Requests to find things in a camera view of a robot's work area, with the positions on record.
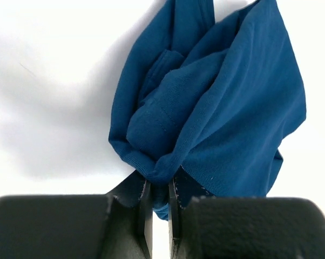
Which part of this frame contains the blue t shirt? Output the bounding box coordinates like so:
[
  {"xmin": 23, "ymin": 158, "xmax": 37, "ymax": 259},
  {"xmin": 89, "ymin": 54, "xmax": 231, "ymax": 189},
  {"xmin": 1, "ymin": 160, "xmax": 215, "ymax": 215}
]
[{"xmin": 109, "ymin": 1, "xmax": 306, "ymax": 220}]

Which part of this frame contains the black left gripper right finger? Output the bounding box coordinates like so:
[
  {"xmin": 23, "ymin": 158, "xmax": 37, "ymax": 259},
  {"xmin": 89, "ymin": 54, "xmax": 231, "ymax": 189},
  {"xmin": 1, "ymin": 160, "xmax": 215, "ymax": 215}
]
[{"xmin": 168, "ymin": 167, "xmax": 215, "ymax": 258}]

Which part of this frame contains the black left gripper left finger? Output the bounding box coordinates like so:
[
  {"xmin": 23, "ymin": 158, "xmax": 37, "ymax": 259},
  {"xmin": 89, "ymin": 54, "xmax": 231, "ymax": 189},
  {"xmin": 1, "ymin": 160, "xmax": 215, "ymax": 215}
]
[{"xmin": 105, "ymin": 171, "xmax": 152, "ymax": 258}]

